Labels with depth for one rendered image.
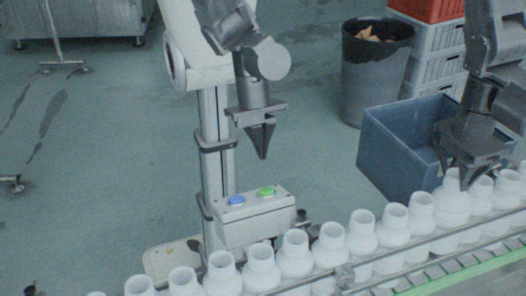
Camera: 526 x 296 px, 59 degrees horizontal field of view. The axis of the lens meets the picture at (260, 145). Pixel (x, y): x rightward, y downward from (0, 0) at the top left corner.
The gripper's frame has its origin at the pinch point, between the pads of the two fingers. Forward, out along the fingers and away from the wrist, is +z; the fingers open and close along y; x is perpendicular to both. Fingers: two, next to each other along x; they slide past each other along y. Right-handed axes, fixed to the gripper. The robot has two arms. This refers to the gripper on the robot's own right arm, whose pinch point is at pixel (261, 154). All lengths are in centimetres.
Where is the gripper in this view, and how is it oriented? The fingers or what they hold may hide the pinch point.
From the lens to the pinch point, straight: 84.7
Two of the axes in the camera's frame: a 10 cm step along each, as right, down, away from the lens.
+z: 1.3, 9.5, 2.8
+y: 9.3, -2.2, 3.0
